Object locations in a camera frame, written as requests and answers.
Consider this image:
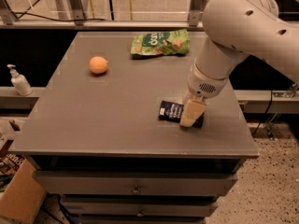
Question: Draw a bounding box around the cardboard box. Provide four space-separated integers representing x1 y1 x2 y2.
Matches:
0 159 46 224

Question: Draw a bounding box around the white pump dispenser bottle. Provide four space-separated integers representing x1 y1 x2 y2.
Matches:
7 64 32 96

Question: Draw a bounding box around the orange ball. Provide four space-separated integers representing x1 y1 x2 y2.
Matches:
89 56 108 75

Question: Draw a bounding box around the grey drawer cabinet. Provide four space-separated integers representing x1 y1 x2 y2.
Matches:
11 32 258 224

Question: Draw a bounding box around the white gripper with vent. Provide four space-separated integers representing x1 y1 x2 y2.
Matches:
179 63 228 128

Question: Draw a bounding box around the green snack bag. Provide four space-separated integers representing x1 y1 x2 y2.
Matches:
131 29 190 56

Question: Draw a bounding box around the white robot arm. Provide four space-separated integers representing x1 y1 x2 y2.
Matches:
180 0 299 127

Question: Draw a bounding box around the black cable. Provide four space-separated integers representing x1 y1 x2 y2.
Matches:
12 11 107 23

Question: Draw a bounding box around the dark blue rxbar wrapper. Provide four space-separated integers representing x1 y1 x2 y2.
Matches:
158 101 204 127

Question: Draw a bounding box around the magazine in box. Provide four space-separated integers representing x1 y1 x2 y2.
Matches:
0 154 25 192

